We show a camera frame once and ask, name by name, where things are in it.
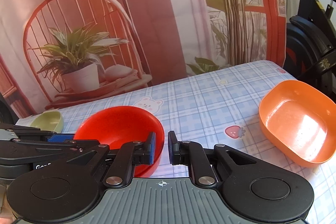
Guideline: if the plaid cartoon tablecloth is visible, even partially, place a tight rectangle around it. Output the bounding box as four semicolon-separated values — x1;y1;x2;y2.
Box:
15;60;336;224

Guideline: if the black exercise bike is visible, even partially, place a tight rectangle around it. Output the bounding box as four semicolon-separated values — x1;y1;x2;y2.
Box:
284;0;335;101

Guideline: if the red round bowl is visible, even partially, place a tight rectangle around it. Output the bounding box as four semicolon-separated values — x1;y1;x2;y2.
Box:
74;106;165;177

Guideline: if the light green dish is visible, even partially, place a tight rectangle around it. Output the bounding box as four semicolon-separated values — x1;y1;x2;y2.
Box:
30;110;64;134

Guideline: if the orange rectangular dish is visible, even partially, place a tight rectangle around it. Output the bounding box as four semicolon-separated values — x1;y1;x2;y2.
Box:
259;80;335;168

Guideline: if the printed room backdrop cloth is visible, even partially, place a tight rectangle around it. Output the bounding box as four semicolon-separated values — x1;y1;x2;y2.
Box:
1;0;286;118

